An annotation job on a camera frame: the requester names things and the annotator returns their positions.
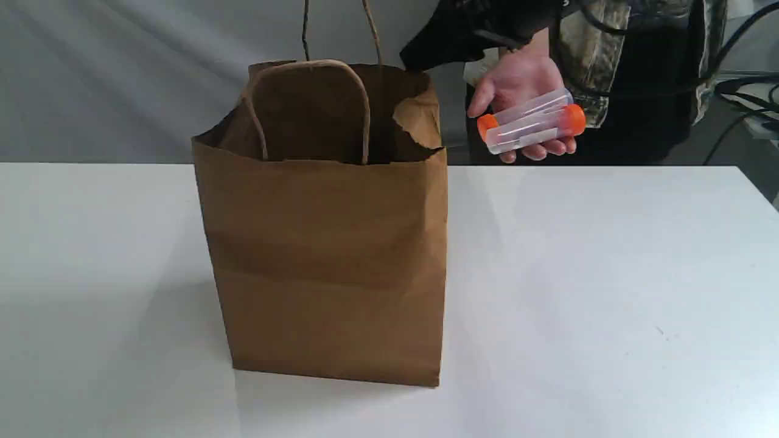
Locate person's right hand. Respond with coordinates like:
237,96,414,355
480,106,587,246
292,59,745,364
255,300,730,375
466,28,577,165

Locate clear tube with orange caps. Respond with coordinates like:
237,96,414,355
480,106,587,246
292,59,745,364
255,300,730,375
477,87,587,155

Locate brown paper bag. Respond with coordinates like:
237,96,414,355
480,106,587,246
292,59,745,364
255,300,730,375
192,2,448,388

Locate white backdrop cloth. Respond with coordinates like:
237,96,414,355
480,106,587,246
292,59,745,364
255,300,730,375
0,0,469,165

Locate black cables on side table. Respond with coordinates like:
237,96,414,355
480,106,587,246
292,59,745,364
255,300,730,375
703,0,779,166

